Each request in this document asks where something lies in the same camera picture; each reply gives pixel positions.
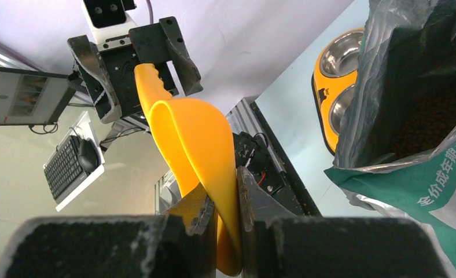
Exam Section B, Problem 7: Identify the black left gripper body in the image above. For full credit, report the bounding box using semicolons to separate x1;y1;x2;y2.
97;32;179;118

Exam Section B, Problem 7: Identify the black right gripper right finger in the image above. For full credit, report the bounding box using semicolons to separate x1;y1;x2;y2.
237;167;447;277

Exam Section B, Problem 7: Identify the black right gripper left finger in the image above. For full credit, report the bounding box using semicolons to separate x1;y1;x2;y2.
0;185;218;277

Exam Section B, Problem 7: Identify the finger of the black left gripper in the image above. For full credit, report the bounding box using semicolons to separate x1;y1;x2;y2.
128;16;203;96
67;35;122;123

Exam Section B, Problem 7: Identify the yellow plastic scoop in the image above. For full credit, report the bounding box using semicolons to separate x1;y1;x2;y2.
134;63;243;276

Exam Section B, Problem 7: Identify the green white pet food bag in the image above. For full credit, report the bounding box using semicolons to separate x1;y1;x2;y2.
325;1;456;276

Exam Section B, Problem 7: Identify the yellow double pet bowl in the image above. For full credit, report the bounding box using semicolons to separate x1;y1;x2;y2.
311;28;364;155

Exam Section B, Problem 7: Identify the brown pet food kibble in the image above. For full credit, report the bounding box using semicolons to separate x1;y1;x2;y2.
389;81;456;159

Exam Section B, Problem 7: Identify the white keyboard tray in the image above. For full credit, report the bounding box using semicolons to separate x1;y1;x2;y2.
43;111;105;212

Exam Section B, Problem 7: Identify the grey monitor screen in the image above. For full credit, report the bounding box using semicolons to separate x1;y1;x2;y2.
0;67;75;126

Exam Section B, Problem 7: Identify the black computer mouse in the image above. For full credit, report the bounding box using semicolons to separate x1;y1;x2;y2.
78;139;99;173

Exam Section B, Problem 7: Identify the black computer keyboard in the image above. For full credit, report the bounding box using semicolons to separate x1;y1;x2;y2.
44;136;87;204

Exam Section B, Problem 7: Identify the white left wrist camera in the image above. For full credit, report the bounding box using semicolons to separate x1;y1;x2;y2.
82;0;137;51

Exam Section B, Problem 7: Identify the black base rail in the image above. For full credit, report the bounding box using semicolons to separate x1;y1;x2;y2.
231;100;323;218

